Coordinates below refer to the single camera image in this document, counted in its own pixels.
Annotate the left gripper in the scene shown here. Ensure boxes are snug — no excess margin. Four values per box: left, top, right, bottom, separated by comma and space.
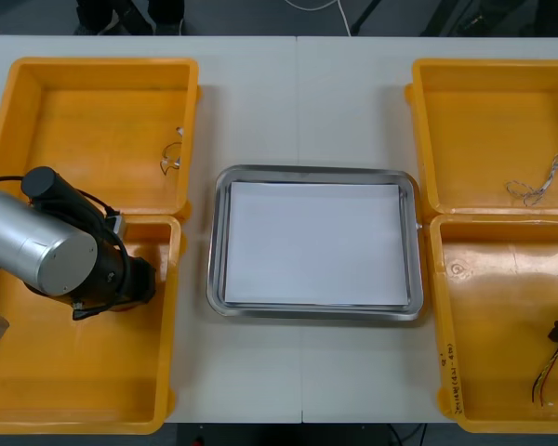
120, 256, 158, 308

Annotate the multicolour wire harness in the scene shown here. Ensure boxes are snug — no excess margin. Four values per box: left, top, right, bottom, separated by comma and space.
532, 344, 558, 408

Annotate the steel tray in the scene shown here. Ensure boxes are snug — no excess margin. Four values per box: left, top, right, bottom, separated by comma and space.
206, 164, 424, 322

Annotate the yellow-orange plastic bin with handwriting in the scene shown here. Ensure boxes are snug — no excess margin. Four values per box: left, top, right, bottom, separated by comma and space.
420, 212, 558, 434

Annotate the white paper sheet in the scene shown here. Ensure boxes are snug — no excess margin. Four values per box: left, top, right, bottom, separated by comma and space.
223, 181, 412, 308

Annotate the person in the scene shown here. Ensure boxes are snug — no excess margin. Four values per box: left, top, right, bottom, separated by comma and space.
73, 0, 185, 37

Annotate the black stand leg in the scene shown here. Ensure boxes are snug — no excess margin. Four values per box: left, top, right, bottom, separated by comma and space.
351, 0, 385, 32

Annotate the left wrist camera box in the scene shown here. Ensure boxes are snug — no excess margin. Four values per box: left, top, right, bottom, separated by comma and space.
106, 211, 127, 237

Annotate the white floor cable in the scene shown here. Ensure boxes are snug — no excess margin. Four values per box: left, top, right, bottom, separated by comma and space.
286, 0, 354, 36

